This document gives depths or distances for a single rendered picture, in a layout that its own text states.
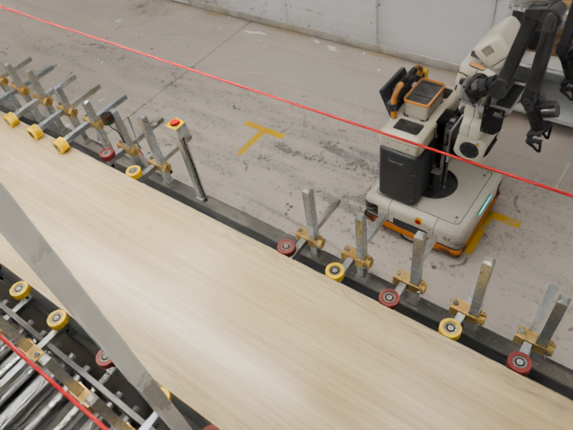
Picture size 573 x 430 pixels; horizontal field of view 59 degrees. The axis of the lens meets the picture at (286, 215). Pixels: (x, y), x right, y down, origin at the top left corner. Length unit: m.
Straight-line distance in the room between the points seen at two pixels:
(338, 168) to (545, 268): 1.53
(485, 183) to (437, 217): 0.41
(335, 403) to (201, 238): 0.96
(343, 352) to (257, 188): 2.06
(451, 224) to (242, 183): 1.57
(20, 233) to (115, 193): 1.68
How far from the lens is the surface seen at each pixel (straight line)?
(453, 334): 2.00
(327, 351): 1.95
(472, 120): 2.81
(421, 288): 2.15
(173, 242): 2.38
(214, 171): 4.00
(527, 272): 3.35
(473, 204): 3.24
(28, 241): 1.10
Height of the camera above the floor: 2.65
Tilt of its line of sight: 48 degrees down
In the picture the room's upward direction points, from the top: 11 degrees counter-clockwise
